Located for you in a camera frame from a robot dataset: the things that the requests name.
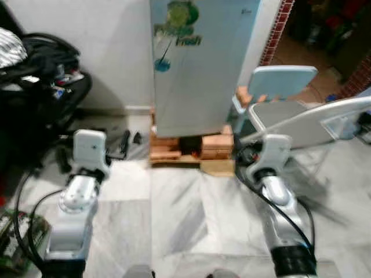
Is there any light blue fridge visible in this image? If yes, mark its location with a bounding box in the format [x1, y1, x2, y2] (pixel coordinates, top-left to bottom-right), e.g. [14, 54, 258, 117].
[149, 0, 262, 138]

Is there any tan wooden board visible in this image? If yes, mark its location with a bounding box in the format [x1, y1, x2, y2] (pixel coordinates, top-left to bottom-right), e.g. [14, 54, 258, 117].
[151, 155, 238, 176]

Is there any light blue plastic chair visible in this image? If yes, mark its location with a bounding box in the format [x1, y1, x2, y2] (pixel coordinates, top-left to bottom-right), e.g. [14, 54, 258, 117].
[231, 65, 319, 137]

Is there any black bag pile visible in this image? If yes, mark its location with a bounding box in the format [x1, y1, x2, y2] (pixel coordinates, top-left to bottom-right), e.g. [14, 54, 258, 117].
[0, 32, 93, 186]

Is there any silver right robot leg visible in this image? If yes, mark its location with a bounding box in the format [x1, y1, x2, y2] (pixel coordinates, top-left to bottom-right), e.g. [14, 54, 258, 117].
[212, 268, 241, 278]

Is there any green patterned box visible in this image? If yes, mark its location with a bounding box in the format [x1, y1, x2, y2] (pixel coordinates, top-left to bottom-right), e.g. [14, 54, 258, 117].
[0, 210, 50, 274]

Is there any black white striped cloth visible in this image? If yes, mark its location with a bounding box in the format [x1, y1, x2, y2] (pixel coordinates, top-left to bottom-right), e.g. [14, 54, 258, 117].
[0, 27, 28, 70]

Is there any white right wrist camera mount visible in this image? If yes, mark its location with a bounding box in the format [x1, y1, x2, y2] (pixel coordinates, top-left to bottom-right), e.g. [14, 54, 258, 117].
[246, 134, 293, 183]

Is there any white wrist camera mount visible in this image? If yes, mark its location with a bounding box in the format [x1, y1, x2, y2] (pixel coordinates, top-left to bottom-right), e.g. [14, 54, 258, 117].
[72, 129, 111, 175]
[246, 134, 293, 183]

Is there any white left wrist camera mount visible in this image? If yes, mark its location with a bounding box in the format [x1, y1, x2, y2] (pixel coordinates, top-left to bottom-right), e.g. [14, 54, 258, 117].
[72, 129, 111, 175]

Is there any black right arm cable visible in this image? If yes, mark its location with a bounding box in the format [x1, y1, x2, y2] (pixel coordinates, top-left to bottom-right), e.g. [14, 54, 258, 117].
[234, 165, 318, 258]

